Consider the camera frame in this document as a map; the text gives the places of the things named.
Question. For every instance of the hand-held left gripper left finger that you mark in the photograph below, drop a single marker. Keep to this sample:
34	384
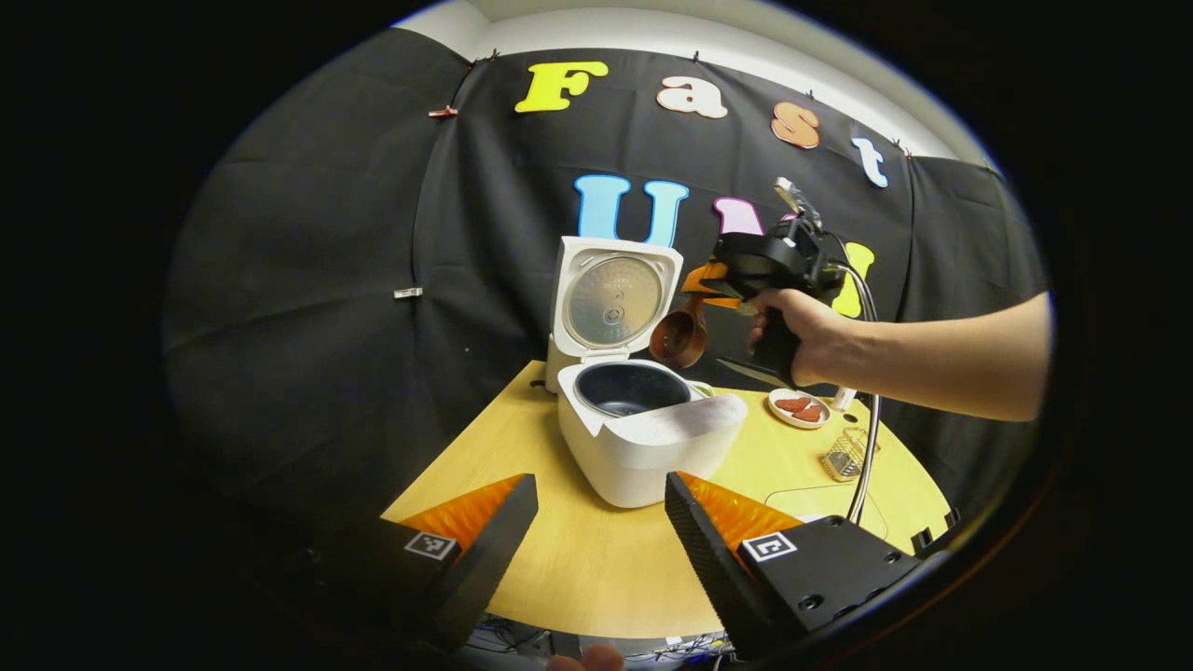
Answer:
485	568

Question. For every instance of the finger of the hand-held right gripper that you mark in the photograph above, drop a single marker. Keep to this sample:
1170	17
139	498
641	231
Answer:
704	277
722	301

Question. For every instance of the white rice cooker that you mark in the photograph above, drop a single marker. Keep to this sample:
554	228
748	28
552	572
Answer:
643	457

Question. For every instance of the pink cloth clip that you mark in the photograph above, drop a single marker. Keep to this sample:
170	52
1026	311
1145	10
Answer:
444	112

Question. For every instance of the red meat piece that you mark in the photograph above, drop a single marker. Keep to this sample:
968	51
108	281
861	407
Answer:
794	404
809	414

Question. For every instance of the brown wooden spoon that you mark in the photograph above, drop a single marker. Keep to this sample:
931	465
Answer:
678	337

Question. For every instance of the round white plate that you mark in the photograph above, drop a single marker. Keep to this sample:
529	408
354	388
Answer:
783	416

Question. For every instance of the black backdrop cloth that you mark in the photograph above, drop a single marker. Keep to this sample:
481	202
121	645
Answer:
326	280

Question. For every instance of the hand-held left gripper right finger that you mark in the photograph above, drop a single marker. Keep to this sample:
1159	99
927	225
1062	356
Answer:
718	578

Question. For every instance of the divided dish of grains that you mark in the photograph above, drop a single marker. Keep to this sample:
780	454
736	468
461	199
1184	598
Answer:
705	388

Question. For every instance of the small clear bottle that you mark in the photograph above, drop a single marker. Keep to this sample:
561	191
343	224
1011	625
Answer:
844	401

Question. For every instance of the white cloth clip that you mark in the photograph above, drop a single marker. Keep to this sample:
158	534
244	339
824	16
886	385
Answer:
408	293

